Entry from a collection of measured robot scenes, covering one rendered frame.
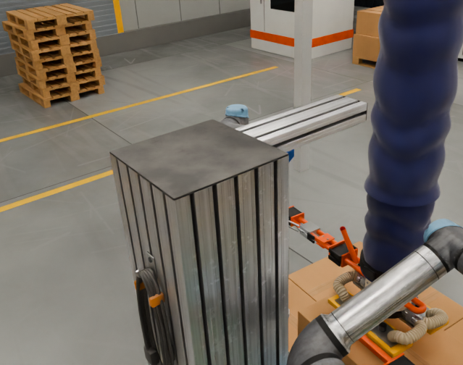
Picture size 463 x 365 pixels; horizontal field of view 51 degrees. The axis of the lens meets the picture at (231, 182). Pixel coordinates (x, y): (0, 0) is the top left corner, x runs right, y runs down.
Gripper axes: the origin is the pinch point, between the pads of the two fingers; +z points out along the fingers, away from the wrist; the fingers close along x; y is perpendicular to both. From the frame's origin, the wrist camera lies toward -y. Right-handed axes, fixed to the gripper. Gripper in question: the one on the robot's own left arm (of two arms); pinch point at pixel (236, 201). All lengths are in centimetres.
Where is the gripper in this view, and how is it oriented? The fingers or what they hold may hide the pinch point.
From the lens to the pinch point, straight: 175.5
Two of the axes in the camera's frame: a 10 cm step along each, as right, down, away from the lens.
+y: 8.0, -3.2, 5.1
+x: -6.0, -3.5, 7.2
